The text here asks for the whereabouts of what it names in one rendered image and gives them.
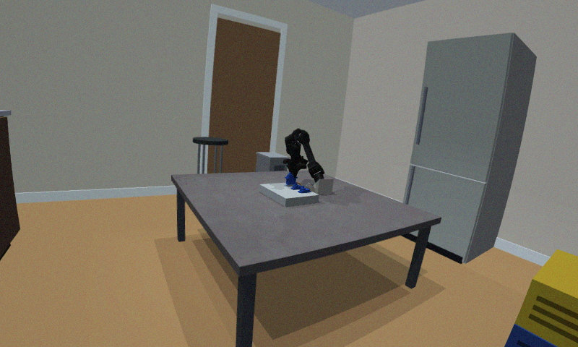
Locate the white flat rectangular panel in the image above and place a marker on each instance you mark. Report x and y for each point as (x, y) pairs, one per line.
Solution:
(289, 195)

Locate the blue micro servo with orange cable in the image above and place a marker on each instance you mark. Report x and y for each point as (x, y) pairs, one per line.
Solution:
(290, 179)

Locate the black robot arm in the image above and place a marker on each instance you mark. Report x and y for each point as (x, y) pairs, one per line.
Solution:
(293, 146)

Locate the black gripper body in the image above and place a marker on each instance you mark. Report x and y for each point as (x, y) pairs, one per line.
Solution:
(294, 161)

